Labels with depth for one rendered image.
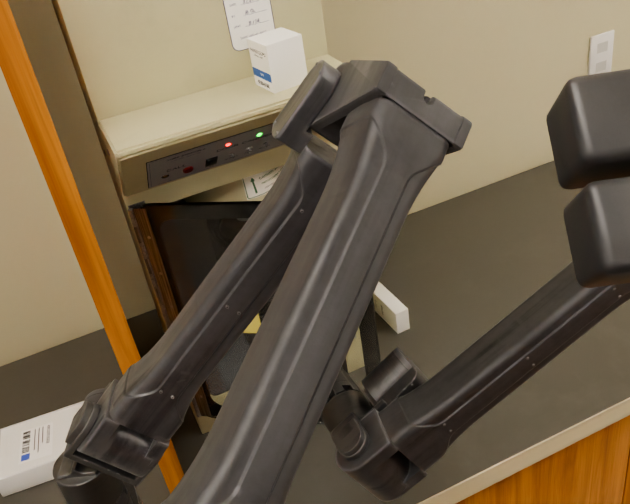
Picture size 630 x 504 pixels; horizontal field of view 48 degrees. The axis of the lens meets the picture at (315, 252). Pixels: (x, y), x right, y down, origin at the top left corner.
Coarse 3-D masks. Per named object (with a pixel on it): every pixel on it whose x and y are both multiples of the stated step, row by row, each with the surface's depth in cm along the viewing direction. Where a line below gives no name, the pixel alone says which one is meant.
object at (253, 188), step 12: (276, 168) 107; (240, 180) 104; (252, 180) 104; (264, 180) 105; (204, 192) 105; (216, 192) 104; (228, 192) 104; (240, 192) 104; (252, 192) 105; (264, 192) 105
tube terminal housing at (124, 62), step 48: (96, 0) 82; (144, 0) 84; (192, 0) 87; (288, 0) 92; (96, 48) 85; (144, 48) 87; (192, 48) 89; (96, 96) 87; (144, 96) 90; (144, 192) 96; (192, 192) 98
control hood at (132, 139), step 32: (192, 96) 91; (224, 96) 89; (256, 96) 88; (288, 96) 86; (128, 128) 85; (160, 128) 83; (192, 128) 82; (224, 128) 84; (128, 160) 81; (128, 192) 91
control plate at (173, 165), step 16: (256, 128) 88; (208, 144) 86; (224, 144) 88; (240, 144) 91; (256, 144) 93; (272, 144) 95; (160, 160) 85; (176, 160) 87; (192, 160) 89; (224, 160) 94; (160, 176) 90; (176, 176) 92
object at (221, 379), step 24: (168, 216) 94; (192, 216) 93; (216, 216) 92; (240, 216) 92; (168, 240) 96; (192, 240) 96; (216, 240) 95; (168, 264) 99; (192, 264) 98; (192, 288) 100; (264, 312) 100; (240, 336) 104; (360, 336) 99; (240, 360) 107; (360, 360) 102; (216, 384) 111; (360, 384) 104; (216, 408) 114
